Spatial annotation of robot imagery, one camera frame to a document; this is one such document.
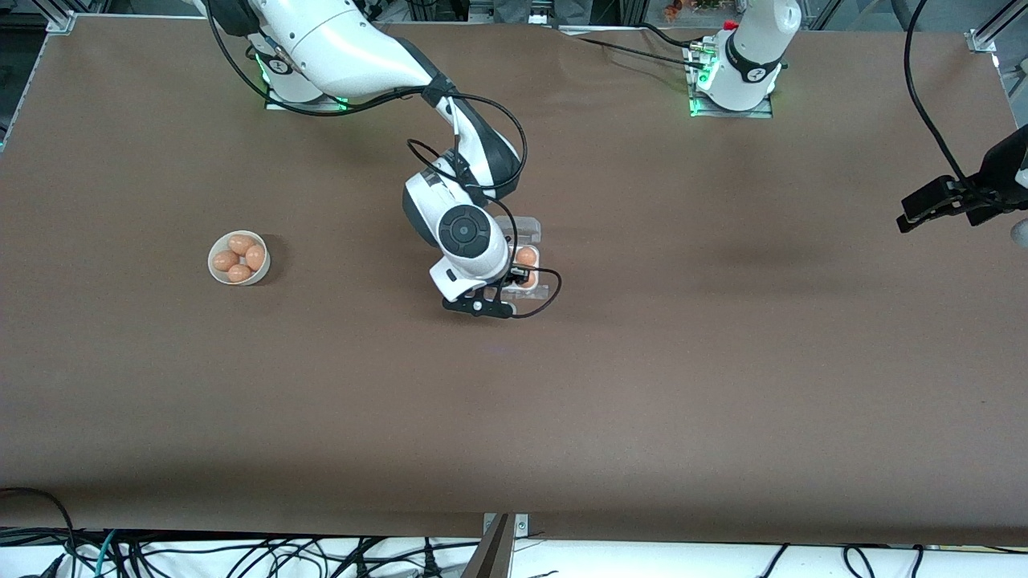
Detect black table cable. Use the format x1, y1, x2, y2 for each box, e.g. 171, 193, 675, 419
572, 34, 712, 65
638, 22, 708, 49

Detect long black hanging cable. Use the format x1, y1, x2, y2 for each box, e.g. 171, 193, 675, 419
904, 0, 977, 193

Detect dark metal strut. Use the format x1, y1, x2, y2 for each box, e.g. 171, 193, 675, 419
462, 514, 515, 578

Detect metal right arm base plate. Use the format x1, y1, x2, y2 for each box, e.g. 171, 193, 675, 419
263, 36, 355, 112

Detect white round bowl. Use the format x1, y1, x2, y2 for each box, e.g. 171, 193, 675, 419
207, 230, 271, 287

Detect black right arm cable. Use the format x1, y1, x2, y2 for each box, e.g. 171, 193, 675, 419
205, 0, 563, 320

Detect teal cable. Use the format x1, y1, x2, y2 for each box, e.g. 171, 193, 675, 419
95, 530, 121, 578

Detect orange background object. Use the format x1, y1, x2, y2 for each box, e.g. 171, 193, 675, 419
660, 0, 724, 21

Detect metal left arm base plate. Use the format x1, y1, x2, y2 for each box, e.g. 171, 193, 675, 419
687, 40, 777, 120

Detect black floor cable loop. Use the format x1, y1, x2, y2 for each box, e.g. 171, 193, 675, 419
0, 487, 77, 578

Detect clear plastic egg carton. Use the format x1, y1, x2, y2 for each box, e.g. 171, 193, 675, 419
496, 215, 552, 303

